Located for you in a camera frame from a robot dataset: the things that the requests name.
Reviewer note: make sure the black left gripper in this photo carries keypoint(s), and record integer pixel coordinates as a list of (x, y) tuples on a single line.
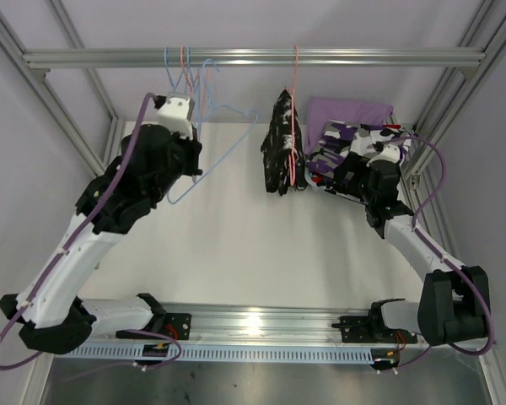
[(193, 148)]

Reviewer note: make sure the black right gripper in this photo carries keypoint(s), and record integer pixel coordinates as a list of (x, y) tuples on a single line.
[(353, 164)]

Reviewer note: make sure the red trousers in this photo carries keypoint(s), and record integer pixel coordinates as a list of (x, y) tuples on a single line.
[(340, 138)]

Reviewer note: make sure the grey purple patterned trousers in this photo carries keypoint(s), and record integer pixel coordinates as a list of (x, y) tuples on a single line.
[(342, 148)]

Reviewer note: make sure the white plastic mesh basket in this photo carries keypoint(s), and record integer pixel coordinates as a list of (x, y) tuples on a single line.
[(314, 180)]

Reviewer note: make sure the blue hanger with patterned trousers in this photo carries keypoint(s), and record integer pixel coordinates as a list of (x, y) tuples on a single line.
[(223, 129)]

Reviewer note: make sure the pink wire hanger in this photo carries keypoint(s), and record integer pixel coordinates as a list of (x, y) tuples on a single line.
[(293, 155), (203, 81)]

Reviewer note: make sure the lilac purple trousers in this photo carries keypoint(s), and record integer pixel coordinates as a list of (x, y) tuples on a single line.
[(323, 109)]

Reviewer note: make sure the black white patterned trousers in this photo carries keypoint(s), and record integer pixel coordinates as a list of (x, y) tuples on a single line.
[(276, 146)]

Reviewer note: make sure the blue hanger with lilac trousers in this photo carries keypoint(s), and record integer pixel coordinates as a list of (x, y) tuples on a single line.
[(195, 86)]

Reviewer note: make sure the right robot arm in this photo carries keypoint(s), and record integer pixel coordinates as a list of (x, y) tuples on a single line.
[(454, 304)]

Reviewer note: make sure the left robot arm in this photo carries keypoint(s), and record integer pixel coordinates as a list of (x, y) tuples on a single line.
[(54, 319)]

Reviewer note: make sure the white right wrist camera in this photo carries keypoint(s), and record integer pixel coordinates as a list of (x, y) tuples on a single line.
[(390, 153)]

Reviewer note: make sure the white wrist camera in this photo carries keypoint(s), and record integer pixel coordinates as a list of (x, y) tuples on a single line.
[(390, 153), (174, 112)]

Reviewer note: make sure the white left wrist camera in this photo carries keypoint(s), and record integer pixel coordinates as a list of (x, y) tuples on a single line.
[(174, 112)]

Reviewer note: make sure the aluminium frame structure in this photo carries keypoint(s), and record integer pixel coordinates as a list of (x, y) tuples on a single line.
[(481, 49)]

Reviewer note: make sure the white slotted cable duct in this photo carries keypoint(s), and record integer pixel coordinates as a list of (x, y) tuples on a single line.
[(223, 353)]

